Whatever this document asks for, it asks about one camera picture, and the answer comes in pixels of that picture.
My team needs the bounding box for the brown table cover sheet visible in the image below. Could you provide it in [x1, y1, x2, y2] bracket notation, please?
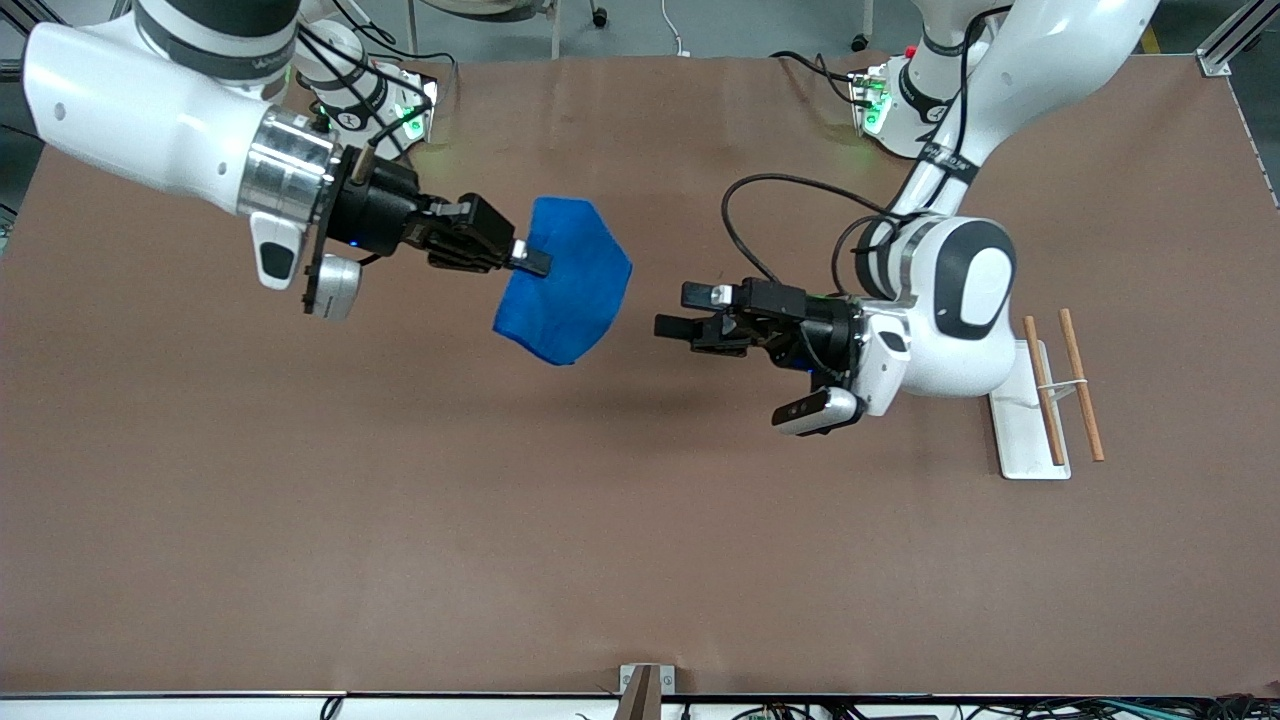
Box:
[0, 55, 1280, 696]

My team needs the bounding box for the white cable with plug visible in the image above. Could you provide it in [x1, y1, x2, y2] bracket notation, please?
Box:
[660, 0, 693, 58]

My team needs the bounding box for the black left base cable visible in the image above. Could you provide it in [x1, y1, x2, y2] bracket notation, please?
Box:
[770, 50, 871, 108]

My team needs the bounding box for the blue microfibre towel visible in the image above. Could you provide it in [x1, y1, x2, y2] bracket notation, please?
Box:
[492, 196, 634, 367]

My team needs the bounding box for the black right base cable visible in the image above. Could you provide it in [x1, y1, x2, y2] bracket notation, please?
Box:
[385, 50, 461, 101]

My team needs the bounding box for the aluminium frame profile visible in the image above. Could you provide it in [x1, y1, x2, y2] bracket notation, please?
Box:
[1197, 0, 1280, 79]
[0, 0, 131, 31]

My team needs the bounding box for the tangled cable bundle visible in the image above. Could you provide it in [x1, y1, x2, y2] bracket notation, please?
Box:
[730, 695, 1280, 720]

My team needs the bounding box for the white rack with wooden bars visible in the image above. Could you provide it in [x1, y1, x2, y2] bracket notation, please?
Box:
[988, 308, 1106, 481]

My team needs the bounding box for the beige round chair base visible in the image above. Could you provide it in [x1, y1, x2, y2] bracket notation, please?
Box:
[415, 0, 561, 26]

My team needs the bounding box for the white edge rail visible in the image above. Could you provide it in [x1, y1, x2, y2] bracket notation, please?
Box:
[0, 690, 1280, 720]

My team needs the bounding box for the black base cable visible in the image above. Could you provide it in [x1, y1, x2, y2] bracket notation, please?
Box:
[770, 50, 871, 108]
[385, 50, 461, 101]

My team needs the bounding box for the brown mount post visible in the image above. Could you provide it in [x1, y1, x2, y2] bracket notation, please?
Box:
[613, 668, 661, 720]

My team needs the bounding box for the grey metal mounting bracket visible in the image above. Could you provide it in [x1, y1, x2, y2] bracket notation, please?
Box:
[618, 663, 677, 720]

